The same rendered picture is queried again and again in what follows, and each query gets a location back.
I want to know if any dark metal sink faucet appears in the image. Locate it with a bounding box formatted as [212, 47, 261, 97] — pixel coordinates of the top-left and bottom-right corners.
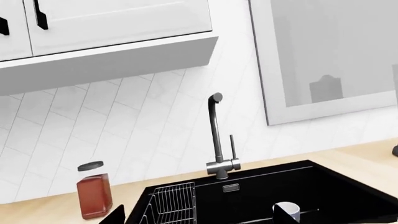
[205, 91, 241, 180]

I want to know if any white mug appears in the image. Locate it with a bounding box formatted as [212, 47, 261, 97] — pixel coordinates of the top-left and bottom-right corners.
[272, 201, 302, 223]

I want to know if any black cabinet door handle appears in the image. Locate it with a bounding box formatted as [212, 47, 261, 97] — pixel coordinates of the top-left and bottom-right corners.
[0, 16, 10, 37]
[32, 0, 49, 30]

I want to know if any white framed window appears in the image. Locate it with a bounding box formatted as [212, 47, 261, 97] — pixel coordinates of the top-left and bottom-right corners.
[248, 0, 398, 127]

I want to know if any red sauce jar black lid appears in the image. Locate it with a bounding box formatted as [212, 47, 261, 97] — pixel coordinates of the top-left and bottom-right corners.
[76, 161, 114, 220]

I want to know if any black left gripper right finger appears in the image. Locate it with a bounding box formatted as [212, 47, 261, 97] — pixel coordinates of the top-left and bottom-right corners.
[272, 203, 301, 224]

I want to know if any black kitchen sink basin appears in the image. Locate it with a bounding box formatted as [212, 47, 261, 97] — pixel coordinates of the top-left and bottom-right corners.
[124, 159, 398, 224]

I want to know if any white wall cabinet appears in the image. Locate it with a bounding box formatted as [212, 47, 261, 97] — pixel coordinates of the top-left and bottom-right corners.
[0, 0, 220, 97]

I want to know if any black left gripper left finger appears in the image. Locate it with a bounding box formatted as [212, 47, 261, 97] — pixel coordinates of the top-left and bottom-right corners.
[98, 203, 126, 224]

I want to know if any wire dish rack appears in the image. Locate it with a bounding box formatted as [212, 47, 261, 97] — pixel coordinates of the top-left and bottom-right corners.
[138, 181, 197, 224]

